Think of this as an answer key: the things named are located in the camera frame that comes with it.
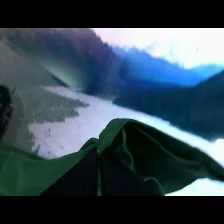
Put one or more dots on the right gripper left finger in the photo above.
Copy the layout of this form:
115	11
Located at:
80	176

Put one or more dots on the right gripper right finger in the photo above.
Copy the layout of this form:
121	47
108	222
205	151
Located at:
123	180

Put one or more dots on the green T-shirt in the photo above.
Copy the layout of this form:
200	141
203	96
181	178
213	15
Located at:
173	156

